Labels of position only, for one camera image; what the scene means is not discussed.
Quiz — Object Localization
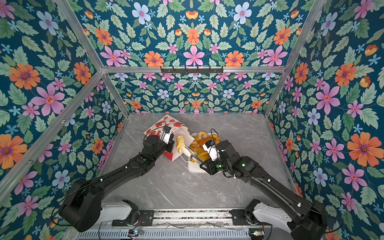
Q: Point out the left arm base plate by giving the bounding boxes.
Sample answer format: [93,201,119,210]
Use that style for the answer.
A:
[112,210,155,227]

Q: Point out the white slotted cable duct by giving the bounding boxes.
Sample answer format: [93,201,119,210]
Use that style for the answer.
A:
[76,229,251,240]

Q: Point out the tan ring bagel fake bread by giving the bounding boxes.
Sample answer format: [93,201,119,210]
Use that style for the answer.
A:
[196,131,209,140]

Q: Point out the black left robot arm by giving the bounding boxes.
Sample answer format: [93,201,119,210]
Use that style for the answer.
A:
[58,134,175,232]

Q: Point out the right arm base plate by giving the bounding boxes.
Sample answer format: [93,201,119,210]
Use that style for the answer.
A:
[229,209,271,226]

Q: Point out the long striped fake bread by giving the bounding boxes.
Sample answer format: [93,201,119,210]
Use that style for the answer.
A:
[190,139,198,155]

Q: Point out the red white paper bag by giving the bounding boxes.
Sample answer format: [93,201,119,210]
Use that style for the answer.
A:
[144,115,195,162]

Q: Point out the pale ridged fake bread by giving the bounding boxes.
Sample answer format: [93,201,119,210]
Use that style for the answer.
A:
[177,135,186,154]

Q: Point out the black hook rail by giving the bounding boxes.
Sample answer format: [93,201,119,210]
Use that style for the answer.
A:
[160,67,224,74]

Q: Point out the aluminium front rail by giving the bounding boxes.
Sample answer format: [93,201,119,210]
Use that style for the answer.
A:
[89,208,319,230]

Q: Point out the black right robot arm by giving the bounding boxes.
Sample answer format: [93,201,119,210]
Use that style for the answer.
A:
[200,140,328,240]

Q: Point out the metal tongs with white tips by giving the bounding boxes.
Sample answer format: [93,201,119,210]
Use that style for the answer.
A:
[181,146,203,164]

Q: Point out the yellow speckled fake bread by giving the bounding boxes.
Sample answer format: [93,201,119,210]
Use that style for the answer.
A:
[198,146,209,162]

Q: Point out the round fluted fake bread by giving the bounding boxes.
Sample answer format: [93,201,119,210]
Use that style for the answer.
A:
[212,134,221,145]

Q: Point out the white rectangular tray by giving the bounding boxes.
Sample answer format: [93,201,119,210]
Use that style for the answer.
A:
[188,133,206,174]

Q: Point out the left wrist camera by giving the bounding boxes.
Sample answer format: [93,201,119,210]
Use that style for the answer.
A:
[160,126,173,145]

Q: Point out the orange croissant fake bread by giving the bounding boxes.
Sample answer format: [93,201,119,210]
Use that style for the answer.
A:
[197,137,215,147]

